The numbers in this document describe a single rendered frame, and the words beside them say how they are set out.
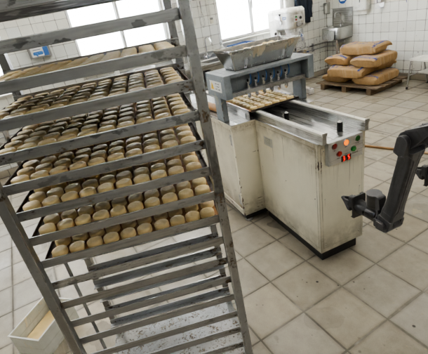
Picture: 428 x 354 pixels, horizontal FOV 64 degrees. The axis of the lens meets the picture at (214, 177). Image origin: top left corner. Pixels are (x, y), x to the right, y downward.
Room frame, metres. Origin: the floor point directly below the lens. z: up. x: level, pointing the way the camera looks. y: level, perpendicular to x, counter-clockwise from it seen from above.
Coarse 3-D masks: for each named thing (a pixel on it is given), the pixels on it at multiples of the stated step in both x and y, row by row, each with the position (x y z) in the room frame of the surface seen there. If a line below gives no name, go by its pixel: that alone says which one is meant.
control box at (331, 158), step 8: (344, 136) 1.73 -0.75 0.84; (352, 136) 1.73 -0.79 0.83; (360, 136) 1.74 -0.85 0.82; (328, 144) 1.68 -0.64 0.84; (344, 144) 1.70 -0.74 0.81; (352, 144) 1.73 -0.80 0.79; (360, 144) 1.74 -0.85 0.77; (328, 152) 1.68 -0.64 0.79; (336, 152) 1.69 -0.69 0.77; (344, 152) 1.71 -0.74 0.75; (352, 152) 1.73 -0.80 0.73; (360, 152) 1.74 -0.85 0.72; (328, 160) 1.68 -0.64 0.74; (336, 160) 1.69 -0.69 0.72
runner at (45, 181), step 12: (192, 144) 0.96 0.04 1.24; (132, 156) 0.94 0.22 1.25; (144, 156) 0.94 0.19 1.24; (156, 156) 0.95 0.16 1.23; (168, 156) 0.95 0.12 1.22; (84, 168) 0.92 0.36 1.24; (96, 168) 0.93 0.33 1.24; (108, 168) 0.93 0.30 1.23; (120, 168) 0.93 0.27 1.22; (36, 180) 0.91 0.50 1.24; (48, 180) 0.91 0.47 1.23; (60, 180) 0.91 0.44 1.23; (72, 180) 0.92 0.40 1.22; (12, 192) 0.90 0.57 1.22
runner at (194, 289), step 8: (216, 280) 0.96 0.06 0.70; (224, 280) 0.96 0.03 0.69; (192, 288) 0.95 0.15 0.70; (200, 288) 0.95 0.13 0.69; (208, 288) 0.96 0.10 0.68; (160, 296) 0.93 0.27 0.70; (168, 296) 0.94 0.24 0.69; (176, 296) 0.94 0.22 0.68; (128, 304) 0.92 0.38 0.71; (136, 304) 0.92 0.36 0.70; (144, 304) 0.93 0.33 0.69; (152, 304) 0.93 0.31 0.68; (104, 312) 0.91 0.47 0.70; (112, 312) 0.91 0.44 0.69; (120, 312) 0.92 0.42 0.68; (72, 320) 0.90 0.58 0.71; (80, 320) 0.90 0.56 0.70; (88, 320) 0.90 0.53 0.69; (96, 320) 0.90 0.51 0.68
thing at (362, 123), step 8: (280, 104) 2.56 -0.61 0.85; (288, 104) 2.45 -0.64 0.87; (296, 104) 2.36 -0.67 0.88; (304, 104) 2.27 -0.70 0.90; (312, 112) 2.19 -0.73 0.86; (320, 112) 2.11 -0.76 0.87; (328, 112) 2.03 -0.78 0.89; (336, 112) 1.97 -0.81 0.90; (336, 120) 1.97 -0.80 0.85; (344, 120) 1.91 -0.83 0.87; (352, 120) 1.84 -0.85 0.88; (360, 120) 1.78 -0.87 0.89; (368, 120) 1.75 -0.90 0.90; (360, 128) 1.78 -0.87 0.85
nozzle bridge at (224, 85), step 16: (272, 64) 2.40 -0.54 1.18; (288, 64) 2.54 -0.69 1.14; (304, 64) 2.54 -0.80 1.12; (208, 80) 2.54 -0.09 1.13; (224, 80) 2.28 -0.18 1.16; (240, 80) 2.41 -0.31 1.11; (288, 80) 2.48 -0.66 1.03; (304, 80) 2.60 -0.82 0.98; (224, 96) 2.31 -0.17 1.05; (304, 96) 2.60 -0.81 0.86; (224, 112) 2.38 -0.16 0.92
